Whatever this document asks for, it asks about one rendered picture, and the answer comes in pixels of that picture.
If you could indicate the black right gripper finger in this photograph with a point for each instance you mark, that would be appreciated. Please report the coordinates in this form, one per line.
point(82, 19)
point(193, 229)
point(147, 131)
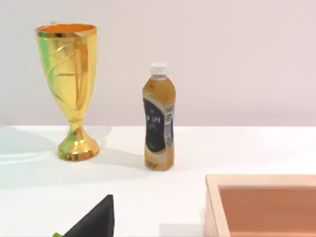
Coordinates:
point(100, 218)

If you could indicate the small green object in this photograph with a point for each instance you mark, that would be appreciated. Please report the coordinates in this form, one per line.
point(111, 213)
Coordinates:
point(56, 235)

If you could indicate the amber bottle with black label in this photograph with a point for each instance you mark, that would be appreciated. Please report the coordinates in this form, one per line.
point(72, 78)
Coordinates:
point(159, 118)

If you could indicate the gold trophy cup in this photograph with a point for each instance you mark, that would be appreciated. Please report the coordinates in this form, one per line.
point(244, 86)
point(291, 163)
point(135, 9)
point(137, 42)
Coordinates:
point(67, 81)

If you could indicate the shallow salmon-coloured box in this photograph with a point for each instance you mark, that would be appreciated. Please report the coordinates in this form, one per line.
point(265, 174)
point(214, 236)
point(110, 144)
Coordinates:
point(264, 207)

